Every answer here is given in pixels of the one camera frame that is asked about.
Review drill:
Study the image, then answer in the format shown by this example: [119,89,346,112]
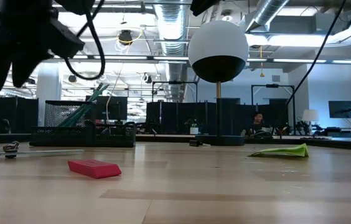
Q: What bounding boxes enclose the dark wall monitor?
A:
[328,100,351,119]

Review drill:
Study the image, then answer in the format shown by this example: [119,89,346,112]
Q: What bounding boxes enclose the black mesh desk organizer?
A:
[29,100,137,148]

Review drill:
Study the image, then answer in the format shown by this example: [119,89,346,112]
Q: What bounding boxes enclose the black ceiling cable reel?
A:
[117,29,134,46]

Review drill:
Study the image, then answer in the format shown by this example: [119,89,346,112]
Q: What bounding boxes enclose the black rig frame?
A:
[250,83,296,135]

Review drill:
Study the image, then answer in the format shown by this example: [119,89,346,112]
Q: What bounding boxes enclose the red eraser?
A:
[67,159,123,180]

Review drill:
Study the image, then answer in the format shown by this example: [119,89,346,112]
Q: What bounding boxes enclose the black office monitor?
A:
[85,95,129,122]

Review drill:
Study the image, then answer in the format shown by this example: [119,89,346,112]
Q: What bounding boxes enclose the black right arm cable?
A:
[283,0,348,106]

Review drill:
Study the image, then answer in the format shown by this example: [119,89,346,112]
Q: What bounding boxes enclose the white globe table lamp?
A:
[187,20,250,147]

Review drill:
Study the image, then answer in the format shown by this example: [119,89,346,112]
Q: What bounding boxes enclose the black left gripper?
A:
[0,0,86,91]

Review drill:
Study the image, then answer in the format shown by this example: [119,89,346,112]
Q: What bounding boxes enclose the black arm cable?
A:
[64,0,106,81]
[283,0,348,106]

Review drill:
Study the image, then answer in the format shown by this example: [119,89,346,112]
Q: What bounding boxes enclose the small plant white pot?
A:
[185,118,202,136]

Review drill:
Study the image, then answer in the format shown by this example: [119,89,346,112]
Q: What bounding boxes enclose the white building column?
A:
[36,63,62,134]

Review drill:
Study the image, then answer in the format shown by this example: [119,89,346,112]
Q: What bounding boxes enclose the small white shade lamp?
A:
[301,109,320,134]

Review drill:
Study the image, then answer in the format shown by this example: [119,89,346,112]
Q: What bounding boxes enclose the green sticky note pad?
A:
[248,142,310,158]

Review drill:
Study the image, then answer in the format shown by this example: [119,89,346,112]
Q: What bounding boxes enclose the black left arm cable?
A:
[64,0,106,81]

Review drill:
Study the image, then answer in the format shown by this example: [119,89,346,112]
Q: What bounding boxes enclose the person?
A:
[246,111,273,137]

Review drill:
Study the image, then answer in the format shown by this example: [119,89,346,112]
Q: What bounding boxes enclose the silver ribbed ventilation duct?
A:
[153,0,189,103]

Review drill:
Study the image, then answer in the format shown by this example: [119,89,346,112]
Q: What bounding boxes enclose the black room partition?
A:
[146,98,289,136]
[0,96,39,135]

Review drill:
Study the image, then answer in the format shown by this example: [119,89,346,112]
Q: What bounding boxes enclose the red-handled scissors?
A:
[0,148,85,162]

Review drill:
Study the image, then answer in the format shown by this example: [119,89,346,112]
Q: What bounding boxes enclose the black aluminium table frame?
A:
[0,132,351,152]

